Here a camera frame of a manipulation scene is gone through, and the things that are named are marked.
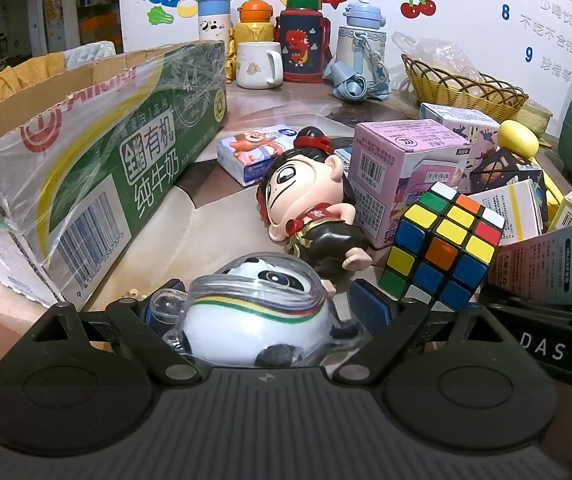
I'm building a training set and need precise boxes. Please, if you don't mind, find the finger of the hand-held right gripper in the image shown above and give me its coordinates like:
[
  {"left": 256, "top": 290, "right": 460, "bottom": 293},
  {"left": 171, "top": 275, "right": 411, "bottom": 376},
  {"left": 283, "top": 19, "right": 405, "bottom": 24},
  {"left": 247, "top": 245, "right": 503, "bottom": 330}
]
[{"left": 480, "top": 282, "right": 572, "bottom": 393}]

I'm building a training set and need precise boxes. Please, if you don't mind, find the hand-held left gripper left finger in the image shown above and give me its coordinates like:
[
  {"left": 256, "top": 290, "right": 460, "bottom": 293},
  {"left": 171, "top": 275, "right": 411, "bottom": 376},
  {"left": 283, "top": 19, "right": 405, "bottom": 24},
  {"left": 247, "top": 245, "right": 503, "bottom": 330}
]
[{"left": 28, "top": 290, "right": 204, "bottom": 385}]

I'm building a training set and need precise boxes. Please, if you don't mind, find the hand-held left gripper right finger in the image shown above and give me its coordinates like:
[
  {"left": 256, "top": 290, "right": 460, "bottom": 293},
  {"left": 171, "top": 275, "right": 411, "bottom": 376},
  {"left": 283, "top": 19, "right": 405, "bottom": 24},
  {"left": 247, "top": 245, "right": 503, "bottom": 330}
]
[{"left": 333, "top": 280, "right": 511, "bottom": 386}]

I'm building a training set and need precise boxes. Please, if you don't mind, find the light blue white carton box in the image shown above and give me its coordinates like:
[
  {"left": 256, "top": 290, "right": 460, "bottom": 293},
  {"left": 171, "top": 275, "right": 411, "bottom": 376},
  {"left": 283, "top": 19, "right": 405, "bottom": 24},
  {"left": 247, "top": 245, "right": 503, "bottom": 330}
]
[{"left": 496, "top": 220, "right": 572, "bottom": 308}]

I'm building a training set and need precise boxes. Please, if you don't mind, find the colourful puzzle cube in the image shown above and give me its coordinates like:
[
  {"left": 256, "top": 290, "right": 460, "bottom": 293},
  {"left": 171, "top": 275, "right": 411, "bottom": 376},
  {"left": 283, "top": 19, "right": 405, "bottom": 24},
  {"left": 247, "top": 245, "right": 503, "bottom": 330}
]
[{"left": 380, "top": 181, "right": 506, "bottom": 313}]

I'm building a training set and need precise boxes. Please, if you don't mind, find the panda toy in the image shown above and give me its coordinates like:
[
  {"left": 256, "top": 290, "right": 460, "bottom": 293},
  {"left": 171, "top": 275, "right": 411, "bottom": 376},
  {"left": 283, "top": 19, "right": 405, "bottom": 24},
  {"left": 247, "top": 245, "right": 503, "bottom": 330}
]
[{"left": 146, "top": 255, "right": 361, "bottom": 368}]

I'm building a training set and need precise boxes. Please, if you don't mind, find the pink carton box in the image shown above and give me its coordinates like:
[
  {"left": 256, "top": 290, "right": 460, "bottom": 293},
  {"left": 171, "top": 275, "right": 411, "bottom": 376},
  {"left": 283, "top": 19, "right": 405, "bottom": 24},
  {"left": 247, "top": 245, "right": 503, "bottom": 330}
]
[{"left": 348, "top": 119, "right": 474, "bottom": 251}]

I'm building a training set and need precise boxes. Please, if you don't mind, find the cartoon doll with black hair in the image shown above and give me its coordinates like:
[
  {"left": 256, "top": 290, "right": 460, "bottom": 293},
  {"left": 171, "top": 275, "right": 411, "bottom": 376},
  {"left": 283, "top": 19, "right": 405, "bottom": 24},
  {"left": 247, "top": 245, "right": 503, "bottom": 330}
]
[{"left": 256, "top": 125, "right": 374, "bottom": 303}]

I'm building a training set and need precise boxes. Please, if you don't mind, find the white box with yellow stripe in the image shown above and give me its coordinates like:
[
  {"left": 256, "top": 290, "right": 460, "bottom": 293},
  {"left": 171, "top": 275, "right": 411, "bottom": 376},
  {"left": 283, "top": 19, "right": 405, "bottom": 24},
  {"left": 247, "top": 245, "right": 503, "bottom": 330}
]
[{"left": 466, "top": 178, "right": 546, "bottom": 248}]

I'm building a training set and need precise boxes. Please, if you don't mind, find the cardboard box with green print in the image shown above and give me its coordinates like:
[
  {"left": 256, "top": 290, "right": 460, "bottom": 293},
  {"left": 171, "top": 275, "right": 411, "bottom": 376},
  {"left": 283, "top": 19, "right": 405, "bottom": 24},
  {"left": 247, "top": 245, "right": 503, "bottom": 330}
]
[{"left": 0, "top": 40, "right": 229, "bottom": 311}]

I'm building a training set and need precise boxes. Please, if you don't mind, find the dark space print polyhedron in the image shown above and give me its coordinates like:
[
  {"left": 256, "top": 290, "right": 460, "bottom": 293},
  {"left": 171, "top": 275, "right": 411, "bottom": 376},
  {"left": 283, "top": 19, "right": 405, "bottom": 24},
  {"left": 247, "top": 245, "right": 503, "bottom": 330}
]
[{"left": 470, "top": 146, "right": 550, "bottom": 226}]

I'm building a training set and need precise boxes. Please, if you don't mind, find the cartoon print tissue pack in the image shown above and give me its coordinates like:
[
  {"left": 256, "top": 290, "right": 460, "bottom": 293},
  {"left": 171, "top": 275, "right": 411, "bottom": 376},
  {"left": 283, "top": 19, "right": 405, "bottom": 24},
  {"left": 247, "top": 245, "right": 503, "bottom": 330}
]
[{"left": 216, "top": 125, "right": 299, "bottom": 188}]

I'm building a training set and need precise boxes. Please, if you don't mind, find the lavender white carton box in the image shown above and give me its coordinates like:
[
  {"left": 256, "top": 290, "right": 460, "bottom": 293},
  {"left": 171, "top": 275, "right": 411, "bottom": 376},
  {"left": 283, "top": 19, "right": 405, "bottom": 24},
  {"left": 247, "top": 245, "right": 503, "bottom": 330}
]
[{"left": 420, "top": 102, "right": 501, "bottom": 151}]

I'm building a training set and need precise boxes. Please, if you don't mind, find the yellow plastic maraca toy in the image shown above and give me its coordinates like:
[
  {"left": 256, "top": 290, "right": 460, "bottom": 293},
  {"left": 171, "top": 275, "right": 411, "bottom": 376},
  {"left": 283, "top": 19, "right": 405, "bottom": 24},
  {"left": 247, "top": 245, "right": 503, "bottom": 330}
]
[{"left": 496, "top": 121, "right": 541, "bottom": 161}]

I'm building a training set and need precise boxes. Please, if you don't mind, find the yellow wicker basket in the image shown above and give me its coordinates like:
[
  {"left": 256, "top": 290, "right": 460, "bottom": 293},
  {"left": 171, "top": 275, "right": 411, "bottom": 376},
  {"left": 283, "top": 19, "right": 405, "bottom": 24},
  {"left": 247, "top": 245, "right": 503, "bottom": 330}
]
[{"left": 402, "top": 54, "right": 529, "bottom": 123}]

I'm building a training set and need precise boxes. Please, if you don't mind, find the glass bowl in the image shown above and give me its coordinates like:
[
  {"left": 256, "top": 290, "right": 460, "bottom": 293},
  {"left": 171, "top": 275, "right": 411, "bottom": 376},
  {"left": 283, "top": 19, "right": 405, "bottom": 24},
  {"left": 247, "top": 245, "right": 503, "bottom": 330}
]
[{"left": 523, "top": 100, "right": 552, "bottom": 133}]

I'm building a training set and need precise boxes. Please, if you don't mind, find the clear plastic bag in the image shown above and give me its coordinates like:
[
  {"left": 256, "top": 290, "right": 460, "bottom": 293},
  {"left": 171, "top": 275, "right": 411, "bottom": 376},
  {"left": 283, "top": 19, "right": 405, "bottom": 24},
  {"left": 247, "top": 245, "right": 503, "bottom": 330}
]
[{"left": 393, "top": 31, "right": 486, "bottom": 96}]

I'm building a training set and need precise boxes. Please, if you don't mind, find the white mug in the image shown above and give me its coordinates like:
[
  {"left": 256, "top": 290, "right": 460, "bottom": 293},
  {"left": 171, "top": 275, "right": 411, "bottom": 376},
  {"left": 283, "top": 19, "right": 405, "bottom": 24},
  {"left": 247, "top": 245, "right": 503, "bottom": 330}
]
[{"left": 236, "top": 41, "right": 284, "bottom": 88}]

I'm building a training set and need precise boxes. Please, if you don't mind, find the yellow cloth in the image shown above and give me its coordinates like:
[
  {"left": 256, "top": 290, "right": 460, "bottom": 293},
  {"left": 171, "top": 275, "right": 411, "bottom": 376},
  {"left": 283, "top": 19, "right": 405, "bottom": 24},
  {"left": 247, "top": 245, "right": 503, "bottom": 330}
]
[{"left": 0, "top": 52, "right": 67, "bottom": 106}]

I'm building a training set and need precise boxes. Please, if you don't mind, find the quilted grey chair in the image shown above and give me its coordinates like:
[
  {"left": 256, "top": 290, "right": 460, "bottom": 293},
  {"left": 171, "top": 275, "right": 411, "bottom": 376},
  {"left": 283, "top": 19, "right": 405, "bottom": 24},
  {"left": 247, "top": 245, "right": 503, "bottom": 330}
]
[{"left": 0, "top": 40, "right": 117, "bottom": 116}]

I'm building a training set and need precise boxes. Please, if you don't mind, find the navy dinosaur bottle green lid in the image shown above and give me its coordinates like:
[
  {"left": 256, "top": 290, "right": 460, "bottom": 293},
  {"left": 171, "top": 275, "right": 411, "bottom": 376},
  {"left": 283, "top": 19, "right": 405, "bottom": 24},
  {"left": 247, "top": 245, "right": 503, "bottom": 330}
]
[{"left": 275, "top": 0, "right": 331, "bottom": 84}]

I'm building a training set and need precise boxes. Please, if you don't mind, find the stack of orange boxes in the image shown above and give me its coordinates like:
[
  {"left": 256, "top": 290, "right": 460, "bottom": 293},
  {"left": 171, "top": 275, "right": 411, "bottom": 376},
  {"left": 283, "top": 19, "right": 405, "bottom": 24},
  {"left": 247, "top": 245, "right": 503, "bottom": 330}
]
[{"left": 81, "top": 12, "right": 122, "bottom": 46}]

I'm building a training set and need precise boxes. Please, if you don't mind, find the yellow bottle with orange lid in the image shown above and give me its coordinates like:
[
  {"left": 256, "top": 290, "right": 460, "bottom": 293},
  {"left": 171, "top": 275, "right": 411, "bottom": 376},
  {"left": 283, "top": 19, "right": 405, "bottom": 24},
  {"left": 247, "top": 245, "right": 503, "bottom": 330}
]
[{"left": 223, "top": 0, "right": 274, "bottom": 83}]

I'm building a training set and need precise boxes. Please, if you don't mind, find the panda print white bottle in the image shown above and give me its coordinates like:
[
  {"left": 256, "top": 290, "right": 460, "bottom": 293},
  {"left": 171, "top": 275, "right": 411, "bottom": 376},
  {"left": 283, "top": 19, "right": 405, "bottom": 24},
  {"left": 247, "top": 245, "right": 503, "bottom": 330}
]
[{"left": 195, "top": 0, "right": 233, "bottom": 46}]

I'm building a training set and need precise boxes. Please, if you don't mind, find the light blue strap bottle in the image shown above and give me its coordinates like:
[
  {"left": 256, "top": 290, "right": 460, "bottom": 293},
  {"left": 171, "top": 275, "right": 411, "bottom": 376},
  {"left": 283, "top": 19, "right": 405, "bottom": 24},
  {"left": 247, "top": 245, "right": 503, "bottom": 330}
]
[{"left": 333, "top": 0, "right": 391, "bottom": 101}]

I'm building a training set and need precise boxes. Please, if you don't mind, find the red cherries wall sticker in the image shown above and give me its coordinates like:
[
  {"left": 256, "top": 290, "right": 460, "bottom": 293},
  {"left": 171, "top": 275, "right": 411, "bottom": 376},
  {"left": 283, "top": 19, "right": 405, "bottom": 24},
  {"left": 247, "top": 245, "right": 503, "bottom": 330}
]
[{"left": 400, "top": 0, "right": 436, "bottom": 18}]

